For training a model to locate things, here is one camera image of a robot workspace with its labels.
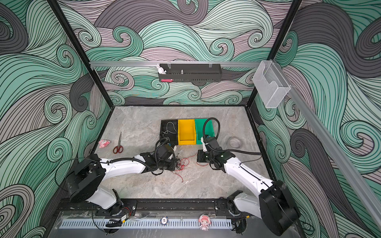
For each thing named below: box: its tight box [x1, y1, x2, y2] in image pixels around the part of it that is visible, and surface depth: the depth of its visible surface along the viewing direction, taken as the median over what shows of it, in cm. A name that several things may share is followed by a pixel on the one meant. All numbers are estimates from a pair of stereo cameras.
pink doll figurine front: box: [198, 213, 212, 232], surface depth 68 cm
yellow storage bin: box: [177, 119, 197, 146], surface depth 103 cm
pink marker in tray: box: [160, 78, 174, 83], surface depth 92 cm
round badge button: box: [160, 216, 169, 225], surface depth 71 cm
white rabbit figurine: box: [156, 63, 167, 75], surface depth 87 cm
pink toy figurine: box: [98, 139, 111, 149], surface depth 97 cm
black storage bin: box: [159, 119, 179, 146], surface depth 105 cm
